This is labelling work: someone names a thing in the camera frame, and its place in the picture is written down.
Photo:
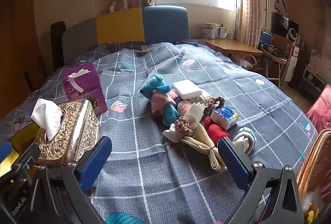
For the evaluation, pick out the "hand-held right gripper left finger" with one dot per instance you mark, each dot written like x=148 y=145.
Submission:
x=96 y=159

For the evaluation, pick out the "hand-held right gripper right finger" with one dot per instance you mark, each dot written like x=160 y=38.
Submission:
x=232 y=162

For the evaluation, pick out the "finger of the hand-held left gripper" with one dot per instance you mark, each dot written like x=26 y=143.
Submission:
x=5 y=151
x=25 y=159

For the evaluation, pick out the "cream woven towel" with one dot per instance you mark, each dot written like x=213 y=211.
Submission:
x=204 y=139

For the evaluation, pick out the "brown scrunchie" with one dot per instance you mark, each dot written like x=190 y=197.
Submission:
x=184 y=126
x=210 y=103

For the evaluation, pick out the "white waffle cloth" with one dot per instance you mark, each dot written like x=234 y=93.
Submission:
x=195 y=113

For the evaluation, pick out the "white fluffy sock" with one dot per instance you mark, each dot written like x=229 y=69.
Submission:
x=171 y=134

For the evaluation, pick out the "pink fluffy towel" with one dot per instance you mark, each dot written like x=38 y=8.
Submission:
x=184 y=108

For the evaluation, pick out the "white plastic packet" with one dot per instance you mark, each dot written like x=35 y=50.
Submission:
x=186 y=89

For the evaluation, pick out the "teal plush bear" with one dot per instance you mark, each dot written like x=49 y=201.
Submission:
x=155 y=85

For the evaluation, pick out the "white and green sock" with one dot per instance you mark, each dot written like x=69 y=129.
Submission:
x=244 y=139

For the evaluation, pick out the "red fluffy sock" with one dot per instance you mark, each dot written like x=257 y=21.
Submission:
x=216 y=132

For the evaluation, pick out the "golden embossed tissue box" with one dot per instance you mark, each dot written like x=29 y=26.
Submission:
x=75 y=131

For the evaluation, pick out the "blue tissue packet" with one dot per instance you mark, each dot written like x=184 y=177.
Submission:
x=223 y=116

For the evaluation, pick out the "white tissue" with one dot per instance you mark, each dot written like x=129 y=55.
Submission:
x=46 y=115

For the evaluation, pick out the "grey checked quilt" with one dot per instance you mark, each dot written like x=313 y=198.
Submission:
x=155 y=175

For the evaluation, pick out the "purple cardboard box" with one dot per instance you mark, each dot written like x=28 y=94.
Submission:
x=85 y=89

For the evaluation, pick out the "wicker basket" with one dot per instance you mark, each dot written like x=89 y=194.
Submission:
x=313 y=162

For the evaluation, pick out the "pink ruffled cloth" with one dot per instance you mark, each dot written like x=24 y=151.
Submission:
x=320 y=110

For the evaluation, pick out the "wooden desk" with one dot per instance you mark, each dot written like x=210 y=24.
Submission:
x=232 y=47

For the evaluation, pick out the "white side cabinet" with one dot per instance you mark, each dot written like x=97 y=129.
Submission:
x=293 y=63

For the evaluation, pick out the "blue folding chair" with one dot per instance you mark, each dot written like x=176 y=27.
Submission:
x=264 y=36

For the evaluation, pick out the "small white boxes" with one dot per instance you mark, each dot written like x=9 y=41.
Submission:
x=225 y=32

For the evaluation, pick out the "white canister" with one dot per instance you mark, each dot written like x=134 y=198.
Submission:
x=209 y=31

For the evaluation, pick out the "grey yellow blue headboard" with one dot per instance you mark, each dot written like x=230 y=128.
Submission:
x=119 y=25

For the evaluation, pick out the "white desk fan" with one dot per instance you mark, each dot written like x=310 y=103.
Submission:
x=294 y=34

